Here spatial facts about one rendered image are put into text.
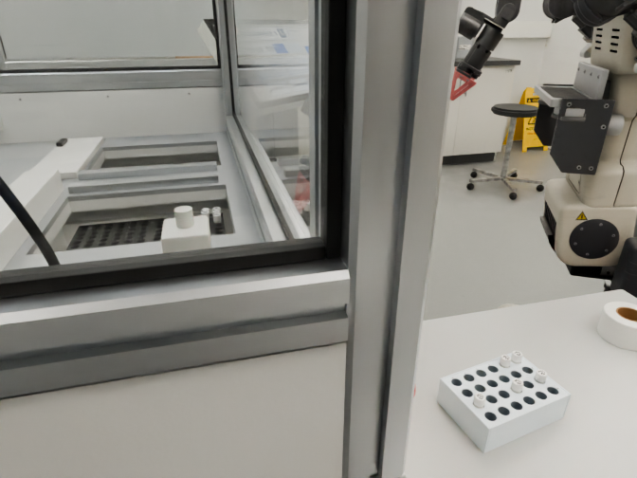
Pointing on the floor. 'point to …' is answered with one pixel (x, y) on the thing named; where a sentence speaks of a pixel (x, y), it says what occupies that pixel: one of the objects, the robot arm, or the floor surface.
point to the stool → (508, 149)
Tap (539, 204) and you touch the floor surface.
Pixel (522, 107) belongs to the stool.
